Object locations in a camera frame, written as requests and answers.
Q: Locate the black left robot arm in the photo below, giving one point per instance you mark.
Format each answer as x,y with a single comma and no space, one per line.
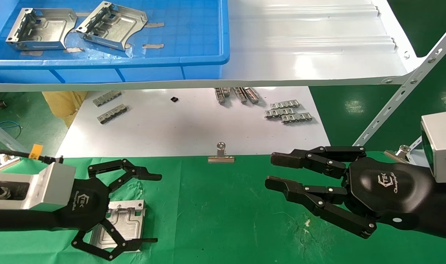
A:
21,220

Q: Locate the stamped metal bracket part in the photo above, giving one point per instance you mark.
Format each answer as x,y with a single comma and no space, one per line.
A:
116,27
131,220
50,29

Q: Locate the tiny black part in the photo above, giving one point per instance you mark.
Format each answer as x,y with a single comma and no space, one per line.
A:
174,99

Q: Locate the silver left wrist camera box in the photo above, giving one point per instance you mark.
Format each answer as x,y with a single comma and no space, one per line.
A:
47,187

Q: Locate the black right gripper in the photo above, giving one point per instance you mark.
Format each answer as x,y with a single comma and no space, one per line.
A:
387,187

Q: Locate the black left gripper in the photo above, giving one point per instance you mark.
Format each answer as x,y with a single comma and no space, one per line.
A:
87,205

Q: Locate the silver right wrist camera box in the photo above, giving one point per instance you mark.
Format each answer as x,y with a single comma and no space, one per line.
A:
442,146

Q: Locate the yellow plastic bag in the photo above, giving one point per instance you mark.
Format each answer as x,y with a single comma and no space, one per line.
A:
63,104

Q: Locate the white metal shelf board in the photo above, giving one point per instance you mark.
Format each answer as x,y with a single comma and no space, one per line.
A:
299,55

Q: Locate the green table mat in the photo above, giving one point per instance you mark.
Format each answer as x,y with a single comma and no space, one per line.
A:
215,212

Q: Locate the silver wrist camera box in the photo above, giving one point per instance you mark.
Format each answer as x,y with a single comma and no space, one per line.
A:
47,187
442,146

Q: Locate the white paper sheet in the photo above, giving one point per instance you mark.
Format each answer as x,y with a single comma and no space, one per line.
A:
171,128

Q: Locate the grey metal bar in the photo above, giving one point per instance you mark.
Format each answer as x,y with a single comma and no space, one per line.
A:
3,136

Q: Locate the brown tape piece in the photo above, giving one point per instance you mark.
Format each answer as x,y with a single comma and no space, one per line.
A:
30,53
153,46
154,25
73,50

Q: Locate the blue plastic bin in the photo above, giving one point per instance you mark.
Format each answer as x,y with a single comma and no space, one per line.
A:
201,11

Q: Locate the small metal connector strip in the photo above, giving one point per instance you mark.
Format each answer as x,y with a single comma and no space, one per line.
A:
285,104
240,95
279,112
221,95
107,98
252,95
113,113
296,117

